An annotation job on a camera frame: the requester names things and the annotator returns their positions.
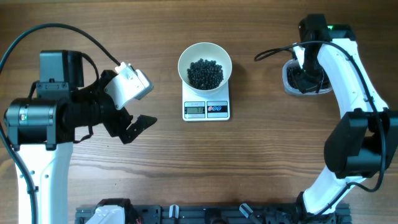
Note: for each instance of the white bowl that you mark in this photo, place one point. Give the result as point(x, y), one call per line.
point(206, 51)

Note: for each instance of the clear plastic container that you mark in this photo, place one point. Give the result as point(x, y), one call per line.
point(293, 91)

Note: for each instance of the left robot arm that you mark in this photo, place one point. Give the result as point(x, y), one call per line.
point(41, 127)

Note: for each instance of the white digital kitchen scale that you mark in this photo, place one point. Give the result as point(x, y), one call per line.
point(208, 107)

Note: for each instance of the black beans in bowl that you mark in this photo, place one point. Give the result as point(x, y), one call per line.
point(205, 74)

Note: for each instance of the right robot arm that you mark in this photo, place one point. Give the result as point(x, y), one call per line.
point(361, 147)

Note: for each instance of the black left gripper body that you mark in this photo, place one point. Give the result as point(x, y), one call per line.
point(117, 120)

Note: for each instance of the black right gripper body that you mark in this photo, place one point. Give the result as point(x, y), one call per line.
point(308, 78)

